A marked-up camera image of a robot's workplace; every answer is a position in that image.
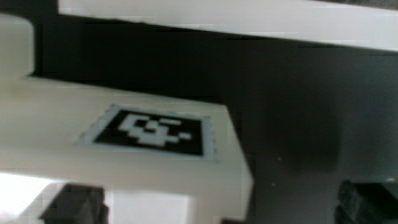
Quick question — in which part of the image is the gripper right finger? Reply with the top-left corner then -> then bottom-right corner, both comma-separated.
334,180 -> 398,224

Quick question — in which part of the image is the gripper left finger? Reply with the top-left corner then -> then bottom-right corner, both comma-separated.
40,184 -> 109,224

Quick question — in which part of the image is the white drawer box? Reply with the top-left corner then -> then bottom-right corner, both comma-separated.
0,13 -> 255,224

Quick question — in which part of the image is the white L-shaped border fence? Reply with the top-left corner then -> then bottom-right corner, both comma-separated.
59,0 -> 398,52

